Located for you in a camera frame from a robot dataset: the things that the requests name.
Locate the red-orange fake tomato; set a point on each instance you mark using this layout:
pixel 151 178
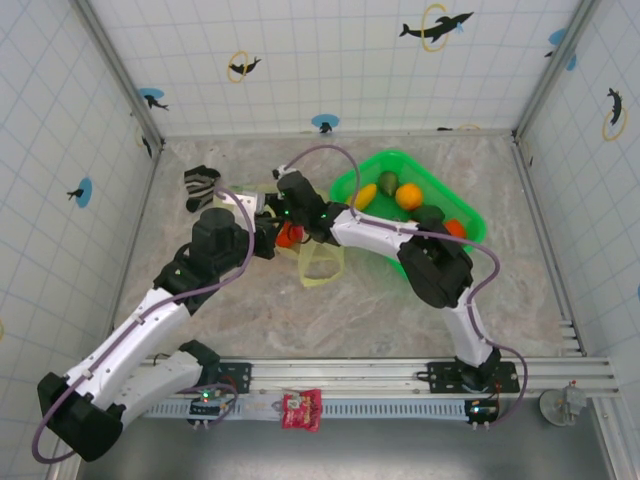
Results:
pixel 284 240
pixel 456 228

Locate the yellow avocado-print plastic bag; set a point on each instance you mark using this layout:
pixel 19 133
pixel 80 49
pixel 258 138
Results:
pixel 327 248

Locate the green plastic basket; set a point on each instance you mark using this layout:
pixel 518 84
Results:
pixel 435 192

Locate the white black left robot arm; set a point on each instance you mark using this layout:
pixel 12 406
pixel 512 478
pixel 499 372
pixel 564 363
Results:
pixel 125 345

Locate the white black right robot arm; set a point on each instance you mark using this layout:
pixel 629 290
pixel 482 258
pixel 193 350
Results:
pixel 367 241

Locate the yellow fake lemon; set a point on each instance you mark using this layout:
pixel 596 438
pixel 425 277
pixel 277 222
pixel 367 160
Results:
pixel 367 194

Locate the olive green fake avocado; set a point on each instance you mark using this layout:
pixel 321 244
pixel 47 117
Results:
pixel 388 184

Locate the fake orange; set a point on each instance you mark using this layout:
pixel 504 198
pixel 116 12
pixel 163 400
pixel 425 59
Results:
pixel 409 196

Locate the round green fake fruit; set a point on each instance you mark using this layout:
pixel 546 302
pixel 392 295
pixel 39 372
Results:
pixel 429 213

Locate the black white striped sock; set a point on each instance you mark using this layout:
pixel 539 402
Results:
pixel 200 185

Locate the blue patch fish sticker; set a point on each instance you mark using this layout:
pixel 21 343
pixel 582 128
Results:
pixel 325 121
pixel 84 192

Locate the small black dolphin sticker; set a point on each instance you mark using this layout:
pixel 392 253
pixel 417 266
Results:
pixel 245 65

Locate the blue patch shark sticker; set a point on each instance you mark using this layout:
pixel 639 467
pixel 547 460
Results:
pixel 150 95

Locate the small circuit board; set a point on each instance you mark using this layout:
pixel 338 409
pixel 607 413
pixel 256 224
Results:
pixel 482 411
pixel 205 406

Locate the red snack packet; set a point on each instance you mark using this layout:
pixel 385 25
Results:
pixel 301 410

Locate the large black dolphin sticker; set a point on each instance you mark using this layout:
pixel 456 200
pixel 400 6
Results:
pixel 440 27

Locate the blue patch corner sticker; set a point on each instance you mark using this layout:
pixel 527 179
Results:
pixel 559 37

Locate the aluminium extrusion rail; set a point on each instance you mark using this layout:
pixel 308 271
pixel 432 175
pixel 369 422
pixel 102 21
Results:
pixel 350 372

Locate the aluminium corner post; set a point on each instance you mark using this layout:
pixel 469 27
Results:
pixel 122 75
pixel 538 100

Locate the clear suction cup mount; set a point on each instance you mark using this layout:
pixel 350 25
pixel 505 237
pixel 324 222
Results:
pixel 562 402

